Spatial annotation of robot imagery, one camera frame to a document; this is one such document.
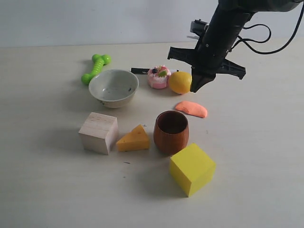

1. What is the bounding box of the orange cheese wedge toy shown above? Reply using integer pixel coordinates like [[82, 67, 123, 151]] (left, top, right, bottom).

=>
[[116, 124, 150, 152]]

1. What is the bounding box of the yellow lemon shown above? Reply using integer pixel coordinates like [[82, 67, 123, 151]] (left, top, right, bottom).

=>
[[168, 71, 192, 95]]

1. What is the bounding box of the orange-pink squishy piece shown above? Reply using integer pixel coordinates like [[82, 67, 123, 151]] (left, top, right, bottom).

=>
[[174, 101, 208, 118]]

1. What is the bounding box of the white ceramic bowl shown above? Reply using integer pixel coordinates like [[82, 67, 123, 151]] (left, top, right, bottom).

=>
[[88, 69, 139, 109]]

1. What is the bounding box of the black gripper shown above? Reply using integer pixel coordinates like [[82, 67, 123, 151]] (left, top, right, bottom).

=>
[[167, 40, 246, 93]]

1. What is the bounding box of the yellow cube block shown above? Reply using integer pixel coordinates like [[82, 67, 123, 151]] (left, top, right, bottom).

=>
[[169, 143, 216, 197]]

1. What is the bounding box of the light wooden cube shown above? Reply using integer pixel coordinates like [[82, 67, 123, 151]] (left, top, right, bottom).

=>
[[78, 112, 119, 155]]

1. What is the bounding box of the black cable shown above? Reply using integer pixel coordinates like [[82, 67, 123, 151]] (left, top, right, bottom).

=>
[[229, 0, 304, 55]]

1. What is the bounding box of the green bone dog toy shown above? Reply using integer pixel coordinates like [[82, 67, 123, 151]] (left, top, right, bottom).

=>
[[81, 54, 112, 85]]

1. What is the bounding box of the pink toy cake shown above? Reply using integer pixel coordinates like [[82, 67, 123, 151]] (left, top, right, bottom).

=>
[[147, 65, 171, 89]]

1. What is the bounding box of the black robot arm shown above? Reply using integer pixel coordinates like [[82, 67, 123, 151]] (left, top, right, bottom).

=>
[[168, 0, 301, 93]]

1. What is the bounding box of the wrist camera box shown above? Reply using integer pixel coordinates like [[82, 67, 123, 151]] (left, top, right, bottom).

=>
[[190, 19, 209, 37]]

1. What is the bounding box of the brown wooden cup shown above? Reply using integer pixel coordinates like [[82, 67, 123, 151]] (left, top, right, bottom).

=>
[[153, 110, 189, 156]]

